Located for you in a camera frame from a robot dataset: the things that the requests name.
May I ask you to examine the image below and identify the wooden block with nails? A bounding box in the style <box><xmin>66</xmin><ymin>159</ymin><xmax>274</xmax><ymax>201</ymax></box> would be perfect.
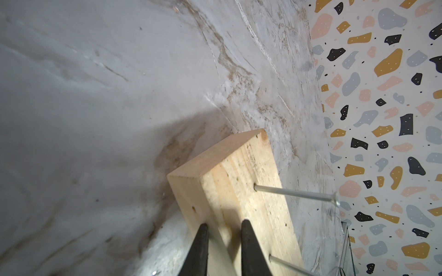
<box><xmin>167</xmin><ymin>129</ymin><xmax>304</xmax><ymax>276</ymax></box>

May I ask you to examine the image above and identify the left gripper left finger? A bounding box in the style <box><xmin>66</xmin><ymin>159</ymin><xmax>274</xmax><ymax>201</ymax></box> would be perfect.
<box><xmin>178</xmin><ymin>223</ymin><xmax>209</xmax><ymax>276</ymax></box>

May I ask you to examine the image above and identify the steel nail middle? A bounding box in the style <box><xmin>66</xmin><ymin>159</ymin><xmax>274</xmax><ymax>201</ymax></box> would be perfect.
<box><xmin>269</xmin><ymin>255</ymin><xmax>317</xmax><ymax>276</ymax></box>

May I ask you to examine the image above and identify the steel nail far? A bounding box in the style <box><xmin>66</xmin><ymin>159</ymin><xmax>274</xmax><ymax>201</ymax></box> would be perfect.
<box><xmin>253</xmin><ymin>184</ymin><xmax>340</xmax><ymax>207</ymax></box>

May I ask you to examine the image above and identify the steel nail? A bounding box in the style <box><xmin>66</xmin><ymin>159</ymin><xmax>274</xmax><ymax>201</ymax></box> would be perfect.
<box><xmin>269</xmin><ymin>255</ymin><xmax>317</xmax><ymax>276</ymax></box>
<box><xmin>253</xmin><ymin>184</ymin><xmax>340</xmax><ymax>207</ymax></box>

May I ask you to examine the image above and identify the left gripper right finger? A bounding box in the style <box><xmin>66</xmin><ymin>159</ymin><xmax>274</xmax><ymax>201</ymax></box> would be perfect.
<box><xmin>241</xmin><ymin>219</ymin><xmax>272</xmax><ymax>276</ymax></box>

